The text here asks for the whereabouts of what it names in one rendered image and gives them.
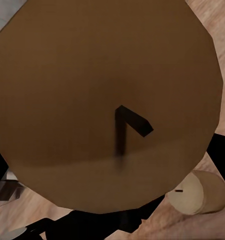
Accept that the pillar candle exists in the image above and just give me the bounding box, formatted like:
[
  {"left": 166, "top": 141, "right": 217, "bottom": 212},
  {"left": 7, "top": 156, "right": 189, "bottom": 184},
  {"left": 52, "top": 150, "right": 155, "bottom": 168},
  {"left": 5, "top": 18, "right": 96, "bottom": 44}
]
[
  {"left": 0, "top": 0, "right": 224, "bottom": 215},
  {"left": 168, "top": 169, "right": 225, "bottom": 216}
]

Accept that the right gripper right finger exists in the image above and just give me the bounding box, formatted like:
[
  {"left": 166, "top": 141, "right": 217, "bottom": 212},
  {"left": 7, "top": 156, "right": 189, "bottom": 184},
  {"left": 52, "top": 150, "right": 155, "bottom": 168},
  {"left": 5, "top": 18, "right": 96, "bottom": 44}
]
[{"left": 206, "top": 133, "right": 225, "bottom": 181}]

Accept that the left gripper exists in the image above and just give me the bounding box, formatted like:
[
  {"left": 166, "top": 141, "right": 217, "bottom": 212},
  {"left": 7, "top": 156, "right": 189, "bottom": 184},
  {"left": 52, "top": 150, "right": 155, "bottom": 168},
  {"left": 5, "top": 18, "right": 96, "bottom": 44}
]
[{"left": 70, "top": 195, "right": 165, "bottom": 240}]

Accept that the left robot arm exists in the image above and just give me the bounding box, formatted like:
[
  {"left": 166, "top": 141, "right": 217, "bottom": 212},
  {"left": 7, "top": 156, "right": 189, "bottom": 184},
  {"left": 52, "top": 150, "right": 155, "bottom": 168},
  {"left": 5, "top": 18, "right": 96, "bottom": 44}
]
[{"left": 0, "top": 195, "right": 165, "bottom": 240}]

